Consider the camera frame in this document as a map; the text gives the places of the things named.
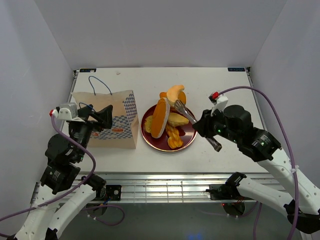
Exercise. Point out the yellow flat bread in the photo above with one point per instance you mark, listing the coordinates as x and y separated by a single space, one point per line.
176 120

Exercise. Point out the green speckled bread slice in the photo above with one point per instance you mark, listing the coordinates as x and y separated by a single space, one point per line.
148 123

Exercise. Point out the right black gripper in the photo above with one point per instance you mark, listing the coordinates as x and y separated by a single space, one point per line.
202 126

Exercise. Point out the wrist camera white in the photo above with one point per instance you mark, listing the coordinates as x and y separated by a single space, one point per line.
219 102
66 112

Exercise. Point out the paper bag with blue checks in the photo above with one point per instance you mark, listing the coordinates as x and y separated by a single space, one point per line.
123 133

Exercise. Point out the aluminium frame rail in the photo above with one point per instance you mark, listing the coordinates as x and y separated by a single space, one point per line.
156 188

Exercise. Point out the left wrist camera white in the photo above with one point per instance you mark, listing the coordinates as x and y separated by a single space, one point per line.
66 112

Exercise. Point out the long orange bread loaf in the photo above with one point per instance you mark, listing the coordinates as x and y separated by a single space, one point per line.
160 117

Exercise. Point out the metal serving tongs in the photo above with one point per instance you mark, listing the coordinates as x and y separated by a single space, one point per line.
182 109

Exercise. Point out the orange round bun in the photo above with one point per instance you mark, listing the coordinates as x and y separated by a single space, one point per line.
182 97
163 95

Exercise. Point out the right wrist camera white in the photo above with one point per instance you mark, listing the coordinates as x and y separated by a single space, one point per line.
219 102

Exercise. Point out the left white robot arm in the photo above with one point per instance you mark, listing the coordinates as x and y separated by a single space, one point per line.
57 201

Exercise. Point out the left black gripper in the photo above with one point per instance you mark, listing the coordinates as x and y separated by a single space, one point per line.
104 116

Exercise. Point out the orange twisted bread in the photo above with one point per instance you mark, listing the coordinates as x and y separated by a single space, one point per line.
174 141

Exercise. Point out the tan croissant bread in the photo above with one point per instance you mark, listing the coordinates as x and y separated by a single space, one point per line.
173 93

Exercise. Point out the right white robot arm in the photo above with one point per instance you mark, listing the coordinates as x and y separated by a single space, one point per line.
234 123

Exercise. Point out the dark red round plate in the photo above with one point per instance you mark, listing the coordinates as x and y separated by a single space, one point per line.
185 133

